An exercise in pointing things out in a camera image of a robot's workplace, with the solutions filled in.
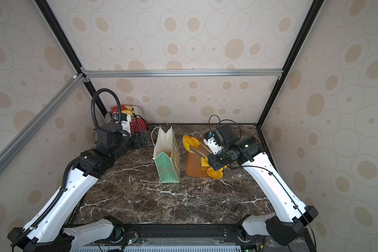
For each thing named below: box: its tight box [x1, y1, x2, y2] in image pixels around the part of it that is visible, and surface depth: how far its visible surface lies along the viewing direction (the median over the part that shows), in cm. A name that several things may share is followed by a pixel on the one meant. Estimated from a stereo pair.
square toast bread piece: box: [200, 156, 210, 171], surface depth 95 cm
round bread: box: [206, 166, 224, 180], surface depth 91 cm
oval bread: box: [182, 134, 201, 154], surface depth 84 cm
